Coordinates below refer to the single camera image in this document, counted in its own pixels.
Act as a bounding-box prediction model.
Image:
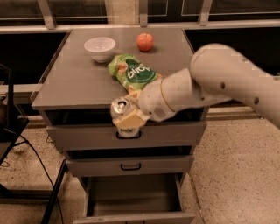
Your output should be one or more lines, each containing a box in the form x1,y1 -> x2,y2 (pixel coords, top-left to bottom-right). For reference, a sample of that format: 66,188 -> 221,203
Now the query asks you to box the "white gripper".
113,79 -> 175,129

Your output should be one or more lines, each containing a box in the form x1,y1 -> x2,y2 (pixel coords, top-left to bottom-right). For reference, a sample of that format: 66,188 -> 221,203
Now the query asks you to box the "silver green 7up can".
110,97 -> 139,138

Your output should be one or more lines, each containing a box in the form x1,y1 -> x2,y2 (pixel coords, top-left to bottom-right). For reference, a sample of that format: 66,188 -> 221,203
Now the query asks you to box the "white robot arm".
111,44 -> 280,129

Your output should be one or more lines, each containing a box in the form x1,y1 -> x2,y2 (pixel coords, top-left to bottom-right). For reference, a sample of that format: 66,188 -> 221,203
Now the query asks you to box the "grey middle drawer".
66,147 -> 193,177

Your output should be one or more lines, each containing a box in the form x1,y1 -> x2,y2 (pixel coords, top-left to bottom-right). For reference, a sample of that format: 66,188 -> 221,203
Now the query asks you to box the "grey drawer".
66,147 -> 193,177
73,173 -> 194,224
45,108 -> 206,151

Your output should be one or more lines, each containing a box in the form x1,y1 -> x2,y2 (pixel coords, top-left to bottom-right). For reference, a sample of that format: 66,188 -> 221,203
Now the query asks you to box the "grey top drawer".
45,108 -> 206,151

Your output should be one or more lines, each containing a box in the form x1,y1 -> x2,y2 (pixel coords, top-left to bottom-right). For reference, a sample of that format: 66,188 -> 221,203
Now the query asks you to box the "grey drawer cabinet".
31,26 -> 216,224

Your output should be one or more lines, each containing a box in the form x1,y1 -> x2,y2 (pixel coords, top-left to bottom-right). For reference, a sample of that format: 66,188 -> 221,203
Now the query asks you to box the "grey bottom drawer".
73,173 -> 194,224

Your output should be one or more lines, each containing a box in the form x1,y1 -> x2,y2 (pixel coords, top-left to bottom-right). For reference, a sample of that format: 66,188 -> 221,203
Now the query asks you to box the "green chip bag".
108,53 -> 163,94

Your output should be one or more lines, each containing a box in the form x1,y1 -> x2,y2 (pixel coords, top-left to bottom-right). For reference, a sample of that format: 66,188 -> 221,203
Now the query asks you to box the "white bowl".
84,37 -> 116,63

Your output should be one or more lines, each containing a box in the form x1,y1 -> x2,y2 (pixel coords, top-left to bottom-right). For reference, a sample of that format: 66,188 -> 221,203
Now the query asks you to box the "red apple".
136,33 -> 154,52

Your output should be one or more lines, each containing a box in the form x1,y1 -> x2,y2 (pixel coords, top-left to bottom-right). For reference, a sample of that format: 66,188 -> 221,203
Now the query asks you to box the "metal window railing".
0,0 -> 280,87

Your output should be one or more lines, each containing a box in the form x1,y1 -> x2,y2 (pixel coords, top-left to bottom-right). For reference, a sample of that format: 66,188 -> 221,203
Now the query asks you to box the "black cable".
0,128 -> 65,224

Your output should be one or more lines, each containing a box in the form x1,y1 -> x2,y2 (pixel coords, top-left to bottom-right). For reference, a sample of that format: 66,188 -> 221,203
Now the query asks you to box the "black stand frame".
0,64 -> 67,224

